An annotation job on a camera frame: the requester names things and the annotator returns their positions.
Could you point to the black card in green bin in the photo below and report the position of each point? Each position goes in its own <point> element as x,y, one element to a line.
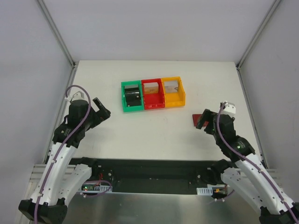
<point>132,95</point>

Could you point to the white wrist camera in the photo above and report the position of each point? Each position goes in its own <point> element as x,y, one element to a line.
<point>228,108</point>
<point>76,96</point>

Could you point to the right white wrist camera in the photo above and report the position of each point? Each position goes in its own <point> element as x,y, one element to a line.
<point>228,108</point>

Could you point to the left aluminium frame post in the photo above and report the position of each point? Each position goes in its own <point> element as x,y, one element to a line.
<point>54,29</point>

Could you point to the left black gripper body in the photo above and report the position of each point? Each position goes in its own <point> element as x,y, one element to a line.
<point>98,114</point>

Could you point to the white cable duct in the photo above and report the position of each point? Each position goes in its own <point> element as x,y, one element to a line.
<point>94,189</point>
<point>207,191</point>

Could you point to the green plastic bin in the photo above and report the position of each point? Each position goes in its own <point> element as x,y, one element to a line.
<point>133,108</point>

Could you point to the left white cable duct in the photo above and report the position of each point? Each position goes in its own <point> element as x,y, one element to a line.
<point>94,189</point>

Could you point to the red leather card holder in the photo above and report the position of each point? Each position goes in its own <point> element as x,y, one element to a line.
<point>196,119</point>

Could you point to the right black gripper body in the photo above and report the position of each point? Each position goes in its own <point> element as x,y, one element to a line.
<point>209,120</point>

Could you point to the right white cable duct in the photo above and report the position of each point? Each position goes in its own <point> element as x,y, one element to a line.
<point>207,191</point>

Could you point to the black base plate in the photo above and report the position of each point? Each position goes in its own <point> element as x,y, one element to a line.
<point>152,176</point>

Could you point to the aluminium frame post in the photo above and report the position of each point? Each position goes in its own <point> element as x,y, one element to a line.
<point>274,6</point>
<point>54,29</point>

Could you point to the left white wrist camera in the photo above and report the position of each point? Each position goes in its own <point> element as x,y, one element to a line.
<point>76,96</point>

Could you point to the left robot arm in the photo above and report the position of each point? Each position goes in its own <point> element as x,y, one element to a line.
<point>49,202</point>

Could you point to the red plastic bin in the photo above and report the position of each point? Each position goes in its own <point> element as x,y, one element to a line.
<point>153,94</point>

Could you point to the right aluminium frame post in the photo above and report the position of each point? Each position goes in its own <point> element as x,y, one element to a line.
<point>274,6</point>

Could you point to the yellow plastic bin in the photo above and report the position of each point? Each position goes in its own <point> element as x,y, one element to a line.
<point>174,93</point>

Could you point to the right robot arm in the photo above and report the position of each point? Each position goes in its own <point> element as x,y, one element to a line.
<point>245,173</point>

